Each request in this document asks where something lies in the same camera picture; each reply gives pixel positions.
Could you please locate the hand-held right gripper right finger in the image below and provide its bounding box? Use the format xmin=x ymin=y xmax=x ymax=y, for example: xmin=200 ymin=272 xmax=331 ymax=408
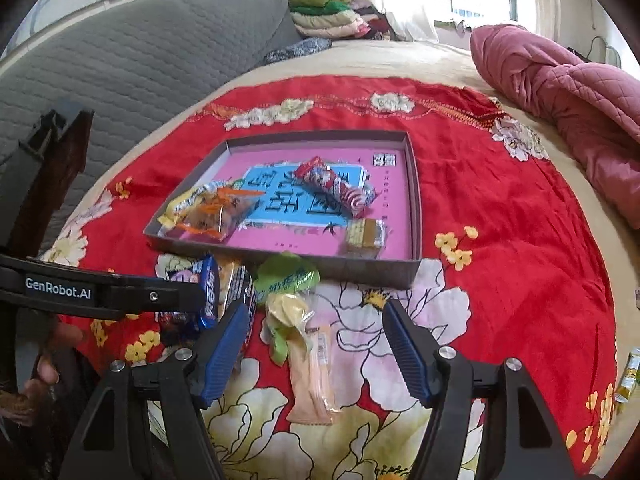
xmin=382 ymin=299 xmax=576 ymax=480

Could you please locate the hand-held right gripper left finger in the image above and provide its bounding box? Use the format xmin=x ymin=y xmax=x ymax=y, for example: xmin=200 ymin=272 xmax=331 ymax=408
xmin=60 ymin=301 xmax=251 ymax=480

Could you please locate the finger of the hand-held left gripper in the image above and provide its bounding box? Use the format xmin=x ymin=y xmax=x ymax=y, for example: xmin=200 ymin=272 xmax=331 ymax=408
xmin=97 ymin=276 xmax=206 ymax=321

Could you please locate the blue cookie packet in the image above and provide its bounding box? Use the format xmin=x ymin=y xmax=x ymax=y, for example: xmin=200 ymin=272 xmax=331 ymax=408
xmin=157 ymin=254 xmax=223 ymax=333

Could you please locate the dark chocolate bar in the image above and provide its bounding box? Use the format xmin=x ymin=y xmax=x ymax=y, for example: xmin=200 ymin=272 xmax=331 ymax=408
xmin=218 ymin=258 xmax=259 ymax=326

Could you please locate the yellow snack packet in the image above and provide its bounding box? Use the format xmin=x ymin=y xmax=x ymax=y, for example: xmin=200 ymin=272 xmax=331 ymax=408
xmin=157 ymin=182 xmax=231 ymax=231

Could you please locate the peach wafer packet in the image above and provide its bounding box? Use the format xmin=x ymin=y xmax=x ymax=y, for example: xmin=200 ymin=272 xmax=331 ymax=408
xmin=287 ymin=324 xmax=343 ymax=426

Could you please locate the green pastry packet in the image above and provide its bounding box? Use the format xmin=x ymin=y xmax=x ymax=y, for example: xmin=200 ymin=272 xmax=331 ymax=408
xmin=252 ymin=252 xmax=321 ymax=367

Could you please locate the orange-trimmed clear pastry packet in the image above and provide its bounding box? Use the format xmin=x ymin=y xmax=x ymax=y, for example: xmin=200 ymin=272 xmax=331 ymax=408
xmin=172 ymin=182 xmax=261 ymax=243

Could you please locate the grey cardboard tray box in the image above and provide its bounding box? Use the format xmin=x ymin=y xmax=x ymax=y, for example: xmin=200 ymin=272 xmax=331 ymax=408
xmin=142 ymin=130 xmax=423 ymax=288

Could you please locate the clear cake packet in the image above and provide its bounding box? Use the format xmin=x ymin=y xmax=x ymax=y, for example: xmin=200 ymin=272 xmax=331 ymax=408
xmin=342 ymin=217 xmax=390 ymax=261

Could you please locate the red candy packet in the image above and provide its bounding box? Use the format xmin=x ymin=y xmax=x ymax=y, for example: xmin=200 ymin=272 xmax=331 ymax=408
xmin=294 ymin=156 xmax=377 ymax=218

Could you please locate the person's left hand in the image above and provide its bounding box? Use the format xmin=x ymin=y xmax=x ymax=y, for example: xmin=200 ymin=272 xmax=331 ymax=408
xmin=20 ymin=321 xmax=85 ymax=413

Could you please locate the red floral blanket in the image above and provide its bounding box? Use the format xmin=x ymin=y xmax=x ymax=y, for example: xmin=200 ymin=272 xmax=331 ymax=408
xmin=37 ymin=75 xmax=626 ymax=480

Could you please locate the small yellow packet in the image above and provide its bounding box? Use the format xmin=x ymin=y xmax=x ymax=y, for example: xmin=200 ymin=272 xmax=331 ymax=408
xmin=612 ymin=347 xmax=640 ymax=403

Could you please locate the grey quilted headboard cover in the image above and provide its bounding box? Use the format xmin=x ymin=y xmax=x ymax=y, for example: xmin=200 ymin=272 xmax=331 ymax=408
xmin=0 ymin=0 xmax=301 ymax=261

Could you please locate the dark patterned cloth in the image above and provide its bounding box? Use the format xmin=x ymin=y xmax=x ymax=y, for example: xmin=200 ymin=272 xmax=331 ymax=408
xmin=262 ymin=36 xmax=333 ymax=66

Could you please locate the beige bed sheet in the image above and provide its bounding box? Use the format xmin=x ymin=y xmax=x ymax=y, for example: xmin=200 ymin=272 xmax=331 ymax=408
xmin=30 ymin=37 xmax=640 ymax=461

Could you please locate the pink quilt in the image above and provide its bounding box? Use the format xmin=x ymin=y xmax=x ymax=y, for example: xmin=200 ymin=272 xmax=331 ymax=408
xmin=470 ymin=22 xmax=640 ymax=231

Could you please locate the stack of folded clothes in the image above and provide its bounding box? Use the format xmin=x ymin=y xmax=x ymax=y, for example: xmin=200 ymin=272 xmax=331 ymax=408
xmin=289 ymin=0 xmax=396 ymax=41

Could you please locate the white chair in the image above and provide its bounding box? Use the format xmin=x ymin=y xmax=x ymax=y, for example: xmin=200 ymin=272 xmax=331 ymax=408
xmin=587 ymin=35 xmax=623 ymax=68

